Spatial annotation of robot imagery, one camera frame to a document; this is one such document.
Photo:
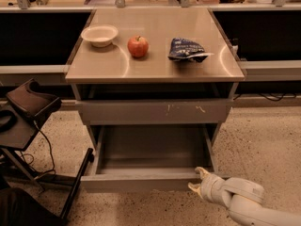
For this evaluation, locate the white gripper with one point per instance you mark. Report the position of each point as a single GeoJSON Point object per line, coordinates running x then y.
{"type": "Point", "coordinates": [209, 185]}

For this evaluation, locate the grey drawer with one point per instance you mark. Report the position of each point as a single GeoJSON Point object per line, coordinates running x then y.
{"type": "Point", "coordinates": [143, 158]}
{"type": "Point", "coordinates": [133, 112]}

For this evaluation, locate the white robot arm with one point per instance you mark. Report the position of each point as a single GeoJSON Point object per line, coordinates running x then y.
{"type": "Point", "coordinates": [242, 199]}

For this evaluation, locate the grey metal drawer cabinet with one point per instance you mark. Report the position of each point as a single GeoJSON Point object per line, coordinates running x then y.
{"type": "Point", "coordinates": [113, 74]}

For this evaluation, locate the grey top drawer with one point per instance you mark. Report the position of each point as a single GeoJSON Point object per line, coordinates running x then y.
{"type": "Point", "coordinates": [133, 112]}

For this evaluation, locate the blue chip bag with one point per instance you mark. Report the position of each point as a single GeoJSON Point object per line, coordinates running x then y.
{"type": "Point", "coordinates": [185, 49]}

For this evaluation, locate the red apple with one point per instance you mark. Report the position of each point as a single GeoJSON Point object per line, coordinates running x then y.
{"type": "Point", "coordinates": [138, 46]}

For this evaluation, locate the white bowl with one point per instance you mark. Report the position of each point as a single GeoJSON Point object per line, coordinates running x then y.
{"type": "Point", "coordinates": [100, 35]}

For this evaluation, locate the dark brown headset device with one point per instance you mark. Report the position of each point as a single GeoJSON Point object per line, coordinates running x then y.
{"type": "Point", "coordinates": [32, 104]}

